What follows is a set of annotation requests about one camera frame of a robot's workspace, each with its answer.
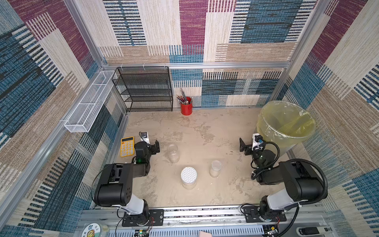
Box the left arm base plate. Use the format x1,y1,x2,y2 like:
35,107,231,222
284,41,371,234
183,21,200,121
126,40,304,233
121,209,164,227

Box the yellow calculator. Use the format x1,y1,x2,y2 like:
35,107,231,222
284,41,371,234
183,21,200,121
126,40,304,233
120,136,135,157

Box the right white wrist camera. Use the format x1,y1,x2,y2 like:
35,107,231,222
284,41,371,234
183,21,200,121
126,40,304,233
252,133,264,151

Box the red pen holder cup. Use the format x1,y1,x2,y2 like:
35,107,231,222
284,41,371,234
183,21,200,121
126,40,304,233
181,97,193,116

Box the jar with patterned white lid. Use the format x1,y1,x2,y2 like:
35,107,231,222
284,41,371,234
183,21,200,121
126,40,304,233
181,167,197,190

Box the bin with yellow bag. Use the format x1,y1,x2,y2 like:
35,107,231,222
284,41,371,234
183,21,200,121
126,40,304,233
256,101,316,153

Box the aluminium front rail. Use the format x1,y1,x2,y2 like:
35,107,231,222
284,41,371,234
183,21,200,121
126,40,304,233
74,204,338,237

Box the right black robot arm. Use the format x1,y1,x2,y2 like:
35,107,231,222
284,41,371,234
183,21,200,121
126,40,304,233
239,134,328,223

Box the pens in red cup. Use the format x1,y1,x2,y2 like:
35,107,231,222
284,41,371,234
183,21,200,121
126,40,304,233
176,88,192,105

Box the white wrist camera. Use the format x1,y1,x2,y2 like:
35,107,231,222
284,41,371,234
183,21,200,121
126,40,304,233
252,133,264,151
139,132,150,144

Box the white wire mesh basket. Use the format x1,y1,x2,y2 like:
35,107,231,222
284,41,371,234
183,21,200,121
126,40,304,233
65,71,114,133

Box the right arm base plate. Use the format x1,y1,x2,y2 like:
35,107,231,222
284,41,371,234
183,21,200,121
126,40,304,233
240,205,287,223

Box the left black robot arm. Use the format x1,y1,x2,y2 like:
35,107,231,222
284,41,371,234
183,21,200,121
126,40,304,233
92,141,160,227

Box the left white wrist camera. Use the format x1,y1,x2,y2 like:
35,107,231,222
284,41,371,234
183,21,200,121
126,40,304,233
139,132,150,144

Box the empty clear plastic jar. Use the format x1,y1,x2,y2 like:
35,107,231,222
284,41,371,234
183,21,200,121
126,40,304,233
167,144,180,163

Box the small jar with rice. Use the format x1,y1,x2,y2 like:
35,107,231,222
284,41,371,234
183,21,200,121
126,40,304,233
210,160,222,178

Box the black wire mesh shelf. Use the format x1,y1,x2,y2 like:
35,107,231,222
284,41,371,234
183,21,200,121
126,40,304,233
112,67,173,113

